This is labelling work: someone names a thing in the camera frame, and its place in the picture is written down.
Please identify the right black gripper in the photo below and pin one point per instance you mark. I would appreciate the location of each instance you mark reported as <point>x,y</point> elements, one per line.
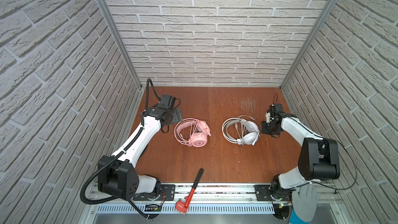
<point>263,129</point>

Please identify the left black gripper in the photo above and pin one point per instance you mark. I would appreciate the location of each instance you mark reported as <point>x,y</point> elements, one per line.
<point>178,115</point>

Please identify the white headphones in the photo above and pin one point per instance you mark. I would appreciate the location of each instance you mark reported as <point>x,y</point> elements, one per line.
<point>246,127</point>

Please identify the pink headphones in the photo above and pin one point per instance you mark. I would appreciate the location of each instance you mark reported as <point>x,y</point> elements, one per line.
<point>199,132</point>

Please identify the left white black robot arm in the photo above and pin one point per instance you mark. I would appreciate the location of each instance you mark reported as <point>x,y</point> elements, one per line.
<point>118,177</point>

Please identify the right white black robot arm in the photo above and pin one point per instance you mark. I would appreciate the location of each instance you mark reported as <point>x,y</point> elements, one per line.
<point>318,160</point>

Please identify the grey gloved hand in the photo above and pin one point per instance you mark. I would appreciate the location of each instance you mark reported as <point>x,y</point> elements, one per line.
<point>304,203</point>

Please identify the red black pipe wrench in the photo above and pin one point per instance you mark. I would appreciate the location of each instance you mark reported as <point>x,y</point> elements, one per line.
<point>182,205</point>

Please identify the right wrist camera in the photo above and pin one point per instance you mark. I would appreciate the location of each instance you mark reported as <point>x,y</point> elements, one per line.
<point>268,117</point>

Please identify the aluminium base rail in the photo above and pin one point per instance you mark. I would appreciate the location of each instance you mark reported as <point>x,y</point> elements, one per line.
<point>211,198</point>

